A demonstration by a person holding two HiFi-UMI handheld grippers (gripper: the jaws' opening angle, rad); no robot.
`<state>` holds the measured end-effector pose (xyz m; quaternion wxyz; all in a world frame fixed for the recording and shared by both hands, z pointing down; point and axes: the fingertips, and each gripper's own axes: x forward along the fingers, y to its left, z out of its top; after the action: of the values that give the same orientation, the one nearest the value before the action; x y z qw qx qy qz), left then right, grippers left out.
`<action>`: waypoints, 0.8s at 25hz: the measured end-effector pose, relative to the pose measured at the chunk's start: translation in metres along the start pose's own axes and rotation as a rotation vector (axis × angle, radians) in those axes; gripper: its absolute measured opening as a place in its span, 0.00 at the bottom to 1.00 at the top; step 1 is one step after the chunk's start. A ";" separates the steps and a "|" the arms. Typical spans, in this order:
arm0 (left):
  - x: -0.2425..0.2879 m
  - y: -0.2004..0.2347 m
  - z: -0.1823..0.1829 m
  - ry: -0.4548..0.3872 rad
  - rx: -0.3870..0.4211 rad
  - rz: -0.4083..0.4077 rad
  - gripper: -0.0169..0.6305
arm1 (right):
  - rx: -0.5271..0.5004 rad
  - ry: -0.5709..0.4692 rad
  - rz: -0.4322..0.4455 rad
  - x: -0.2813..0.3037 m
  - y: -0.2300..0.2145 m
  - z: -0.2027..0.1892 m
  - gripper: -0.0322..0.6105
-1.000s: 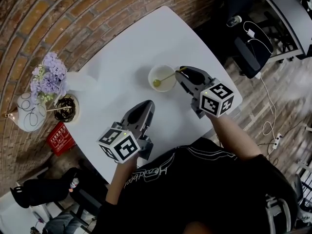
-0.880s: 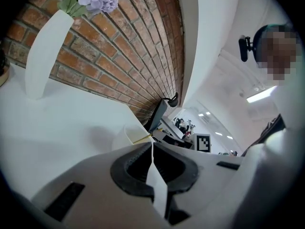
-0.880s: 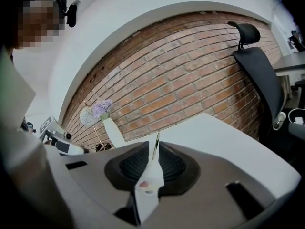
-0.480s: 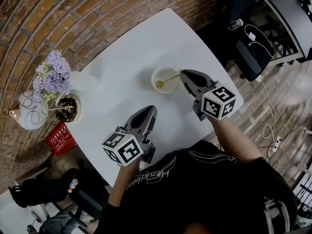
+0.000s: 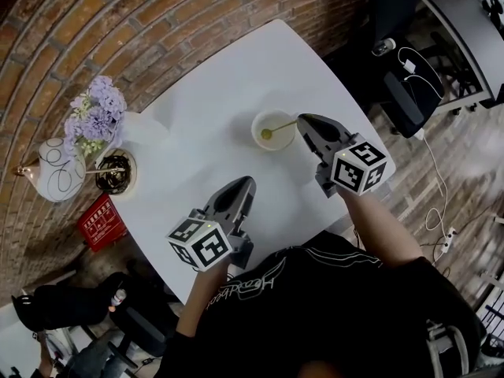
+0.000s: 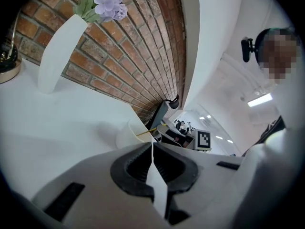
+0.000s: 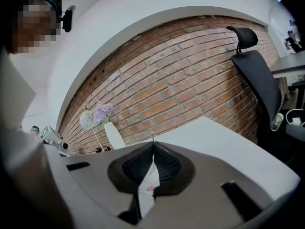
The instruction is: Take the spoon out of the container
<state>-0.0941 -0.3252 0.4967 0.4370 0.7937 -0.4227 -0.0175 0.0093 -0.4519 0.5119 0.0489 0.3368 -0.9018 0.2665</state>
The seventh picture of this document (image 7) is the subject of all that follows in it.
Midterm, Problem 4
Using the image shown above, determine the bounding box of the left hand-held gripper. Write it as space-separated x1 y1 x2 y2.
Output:
39 125 70 156

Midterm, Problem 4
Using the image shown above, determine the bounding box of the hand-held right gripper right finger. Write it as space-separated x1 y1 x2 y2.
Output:
153 142 196 197

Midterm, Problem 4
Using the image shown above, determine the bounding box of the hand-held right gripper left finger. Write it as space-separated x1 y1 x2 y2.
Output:
107 142 154 195

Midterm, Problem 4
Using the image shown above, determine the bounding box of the person's white shirt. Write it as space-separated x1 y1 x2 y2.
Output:
0 45 72 229

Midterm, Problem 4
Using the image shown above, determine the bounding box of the white round ornament on gold stand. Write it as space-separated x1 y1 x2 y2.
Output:
79 103 107 152

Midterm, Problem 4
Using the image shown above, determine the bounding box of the white vase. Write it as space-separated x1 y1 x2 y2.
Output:
103 122 126 150

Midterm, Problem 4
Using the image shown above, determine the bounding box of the purple flower bunch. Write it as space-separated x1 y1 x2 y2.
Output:
92 102 114 125

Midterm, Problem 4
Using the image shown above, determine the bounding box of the person's head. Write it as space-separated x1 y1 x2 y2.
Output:
4 0 63 55

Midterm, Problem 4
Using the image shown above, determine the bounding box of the clear plastic bottle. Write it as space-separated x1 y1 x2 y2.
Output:
271 113 285 132

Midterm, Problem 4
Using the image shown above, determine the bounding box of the black office chair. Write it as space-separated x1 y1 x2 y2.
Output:
225 25 305 169

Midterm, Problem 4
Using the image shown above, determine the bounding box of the grey desk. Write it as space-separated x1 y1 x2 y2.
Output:
270 50 305 79

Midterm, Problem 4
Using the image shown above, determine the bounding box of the black head-worn camera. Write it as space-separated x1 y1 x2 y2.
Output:
58 5 76 33

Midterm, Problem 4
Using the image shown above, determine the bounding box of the white cable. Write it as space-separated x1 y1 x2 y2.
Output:
285 108 305 128

